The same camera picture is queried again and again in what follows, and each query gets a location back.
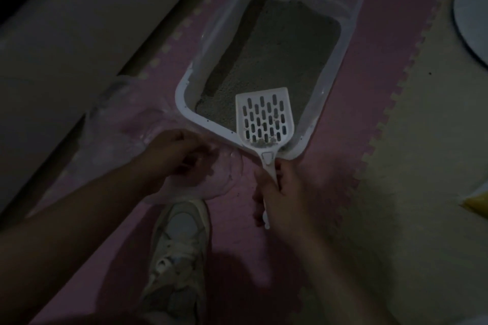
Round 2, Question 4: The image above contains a person's right hand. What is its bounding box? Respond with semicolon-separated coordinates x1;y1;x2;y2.
252;158;310;240

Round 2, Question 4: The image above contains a person's left hand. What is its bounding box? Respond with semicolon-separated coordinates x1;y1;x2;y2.
133;128;218;194

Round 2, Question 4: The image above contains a clear plastic bag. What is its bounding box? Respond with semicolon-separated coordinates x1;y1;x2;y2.
65;75;245;206

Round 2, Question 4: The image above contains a white slotted litter scoop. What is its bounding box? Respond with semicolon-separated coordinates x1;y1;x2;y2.
235;87;296;230

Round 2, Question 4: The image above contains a person's left forearm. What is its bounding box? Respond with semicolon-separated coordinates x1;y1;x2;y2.
0;168;161;325

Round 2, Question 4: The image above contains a person's right forearm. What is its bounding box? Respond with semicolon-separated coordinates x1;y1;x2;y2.
282;225;401;325

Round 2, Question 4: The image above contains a white sneaker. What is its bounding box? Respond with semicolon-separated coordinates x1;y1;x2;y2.
139;199;211;325

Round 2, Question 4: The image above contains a yellow plastic bag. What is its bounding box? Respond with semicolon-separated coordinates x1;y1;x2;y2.
459;193;488;219

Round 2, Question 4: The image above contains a pink foam floor mat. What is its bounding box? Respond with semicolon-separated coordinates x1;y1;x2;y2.
26;0;488;325

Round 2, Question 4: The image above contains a white standing fan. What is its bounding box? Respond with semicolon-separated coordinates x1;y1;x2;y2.
452;0;488;67

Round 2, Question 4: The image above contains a white bed frame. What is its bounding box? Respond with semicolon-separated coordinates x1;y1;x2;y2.
0;0;218;215

